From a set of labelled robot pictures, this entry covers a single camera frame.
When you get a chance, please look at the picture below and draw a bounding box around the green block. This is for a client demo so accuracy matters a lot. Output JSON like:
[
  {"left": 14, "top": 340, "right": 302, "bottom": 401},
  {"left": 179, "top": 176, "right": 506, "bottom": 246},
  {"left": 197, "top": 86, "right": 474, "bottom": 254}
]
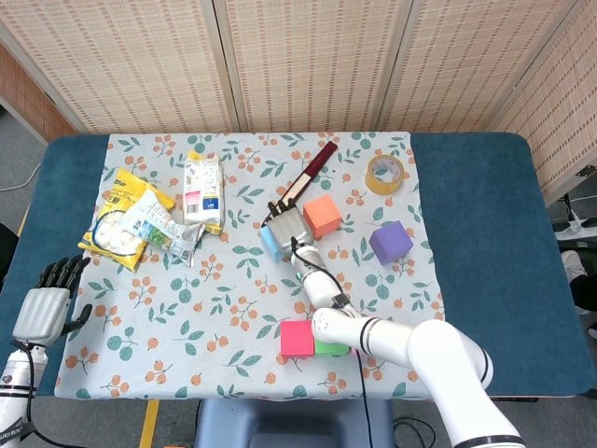
[{"left": 313, "top": 340, "right": 351, "bottom": 358}]

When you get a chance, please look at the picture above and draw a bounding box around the light blue block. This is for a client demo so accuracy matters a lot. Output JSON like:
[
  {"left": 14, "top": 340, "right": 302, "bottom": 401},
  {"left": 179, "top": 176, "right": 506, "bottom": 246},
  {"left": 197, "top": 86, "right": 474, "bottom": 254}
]
[{"left": 258, "top": 223, "right": 284, "bottom": 263}]

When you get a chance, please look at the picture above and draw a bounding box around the white shoe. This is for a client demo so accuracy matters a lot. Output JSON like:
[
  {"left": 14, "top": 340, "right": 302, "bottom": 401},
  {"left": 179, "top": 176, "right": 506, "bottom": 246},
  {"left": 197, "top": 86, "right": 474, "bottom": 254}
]
[{"left": 562, "top": 250, "right": 584, "bottom": 284}]

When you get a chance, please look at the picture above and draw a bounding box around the white floor cable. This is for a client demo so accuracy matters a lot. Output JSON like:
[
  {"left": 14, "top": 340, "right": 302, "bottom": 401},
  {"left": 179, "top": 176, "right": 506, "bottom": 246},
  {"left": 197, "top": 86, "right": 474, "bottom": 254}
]
[{"left": 0, "top": 162, "right": 41, "bottom": 191}]

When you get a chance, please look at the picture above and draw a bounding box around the dark red folded fan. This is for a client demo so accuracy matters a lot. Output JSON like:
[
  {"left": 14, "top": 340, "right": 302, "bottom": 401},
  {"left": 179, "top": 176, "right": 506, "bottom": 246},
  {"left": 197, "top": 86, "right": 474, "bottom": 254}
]
[{"left": 261, "top": 140, "right": 339, "bottom": 230}]

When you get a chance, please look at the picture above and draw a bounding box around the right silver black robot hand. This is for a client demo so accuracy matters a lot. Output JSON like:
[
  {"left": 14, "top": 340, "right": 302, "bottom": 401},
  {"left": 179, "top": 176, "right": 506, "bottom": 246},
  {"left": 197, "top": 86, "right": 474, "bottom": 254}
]
[{"left": 266, "top": 198, "right": 314, "bottom": 256}]

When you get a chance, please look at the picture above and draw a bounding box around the hot pink block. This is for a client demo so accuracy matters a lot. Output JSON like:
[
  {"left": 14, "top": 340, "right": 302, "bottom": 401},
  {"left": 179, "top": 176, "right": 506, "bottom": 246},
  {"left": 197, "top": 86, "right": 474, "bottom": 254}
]
[{"left": 279, "top": 319, "right": 316, "bottom": 359}]

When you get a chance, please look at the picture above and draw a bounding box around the floral fruit print tablecloth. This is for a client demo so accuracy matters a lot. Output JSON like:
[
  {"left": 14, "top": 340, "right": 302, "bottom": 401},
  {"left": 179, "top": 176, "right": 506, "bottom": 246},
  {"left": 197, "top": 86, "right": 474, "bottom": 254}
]
[{"left": 53, "top": 132, "right": 461, "bottom": 402}]

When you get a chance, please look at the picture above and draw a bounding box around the black floor cable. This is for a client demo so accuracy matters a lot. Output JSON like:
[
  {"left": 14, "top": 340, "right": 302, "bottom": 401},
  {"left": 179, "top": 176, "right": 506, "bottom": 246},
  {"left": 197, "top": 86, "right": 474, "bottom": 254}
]
[{"left": 394, "top": 416, "right": 437, "bottom": 448}]

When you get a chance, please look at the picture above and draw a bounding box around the crumpled white green snack bag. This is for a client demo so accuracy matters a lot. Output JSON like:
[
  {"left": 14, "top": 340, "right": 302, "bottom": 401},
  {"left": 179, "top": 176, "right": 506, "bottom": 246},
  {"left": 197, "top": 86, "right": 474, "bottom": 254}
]
[{"left": 116, "top": 189, "right": 206, "bottom": 269}]

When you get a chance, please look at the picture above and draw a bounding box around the white snack bag blue label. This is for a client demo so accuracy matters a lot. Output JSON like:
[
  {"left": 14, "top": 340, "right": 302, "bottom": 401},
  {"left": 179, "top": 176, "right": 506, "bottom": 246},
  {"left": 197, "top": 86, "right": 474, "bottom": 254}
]
[{"left": 180, "top": 156, "right": 226, "bottom": 226}]

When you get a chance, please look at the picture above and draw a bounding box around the yellow packing tape roll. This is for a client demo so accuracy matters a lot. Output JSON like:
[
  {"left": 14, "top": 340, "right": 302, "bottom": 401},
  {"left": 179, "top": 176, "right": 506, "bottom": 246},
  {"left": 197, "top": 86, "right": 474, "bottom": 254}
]
[{"left": 364, "top": 154, "right": 406, "bottom": 196}]

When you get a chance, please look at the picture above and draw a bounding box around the purple block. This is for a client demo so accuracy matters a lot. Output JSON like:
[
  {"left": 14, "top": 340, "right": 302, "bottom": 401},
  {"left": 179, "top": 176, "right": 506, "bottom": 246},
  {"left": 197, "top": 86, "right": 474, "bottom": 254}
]
[{"left": 368, "top": 220, "right": 415, "bottom": 267}]

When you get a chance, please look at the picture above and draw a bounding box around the flat yellow snack bag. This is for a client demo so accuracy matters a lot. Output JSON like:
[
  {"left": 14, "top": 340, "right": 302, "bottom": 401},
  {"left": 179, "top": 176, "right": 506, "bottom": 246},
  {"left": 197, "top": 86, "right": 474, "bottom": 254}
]
[{"left": 186, "top": 148, "right": 226, "bottom": 236}]

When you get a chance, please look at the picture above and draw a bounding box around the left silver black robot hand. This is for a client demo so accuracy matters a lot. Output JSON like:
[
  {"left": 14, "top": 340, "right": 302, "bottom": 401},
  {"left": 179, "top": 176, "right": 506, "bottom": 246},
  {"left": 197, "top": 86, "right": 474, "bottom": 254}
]
[{"left": 11, "top": 255, "right": 93, "bottom": 347}]

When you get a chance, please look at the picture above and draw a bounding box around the bamboo folding screen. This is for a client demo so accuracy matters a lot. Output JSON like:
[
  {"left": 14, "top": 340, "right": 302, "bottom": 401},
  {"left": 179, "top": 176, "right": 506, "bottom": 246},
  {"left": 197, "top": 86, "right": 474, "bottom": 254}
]
[{"left": 0, "top": 0, "right": 597, "bottom": 206}]

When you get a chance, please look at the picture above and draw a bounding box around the orange block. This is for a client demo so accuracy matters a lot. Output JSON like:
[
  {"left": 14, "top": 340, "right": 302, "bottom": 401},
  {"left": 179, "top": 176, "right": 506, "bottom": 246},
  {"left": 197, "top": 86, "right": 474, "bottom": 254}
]
[{"left": 302, "top": 193, "right": 343, "bottom": 239}]

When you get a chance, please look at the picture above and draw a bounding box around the yellow marshmallow snack bag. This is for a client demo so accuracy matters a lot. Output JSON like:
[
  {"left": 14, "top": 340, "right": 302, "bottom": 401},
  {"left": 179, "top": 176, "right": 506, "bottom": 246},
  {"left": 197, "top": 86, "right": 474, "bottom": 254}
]
[{"left": 76, "top": 167, "right": 176, "bottom": 273}]

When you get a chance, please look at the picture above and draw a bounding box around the yellow floor tape strip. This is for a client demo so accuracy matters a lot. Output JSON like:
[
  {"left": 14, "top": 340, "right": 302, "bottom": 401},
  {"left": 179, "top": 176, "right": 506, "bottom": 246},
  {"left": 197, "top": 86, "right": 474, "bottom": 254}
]
[{"left": 138, "top": 399, "right": 160, "bottom": 448}]

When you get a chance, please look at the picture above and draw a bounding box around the blue grey robot base seat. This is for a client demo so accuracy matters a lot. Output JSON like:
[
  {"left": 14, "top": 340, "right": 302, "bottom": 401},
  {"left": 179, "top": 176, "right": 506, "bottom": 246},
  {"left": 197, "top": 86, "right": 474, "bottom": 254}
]
[{"left": 193, "top": 399, "right": 396, "bottom": 448}]

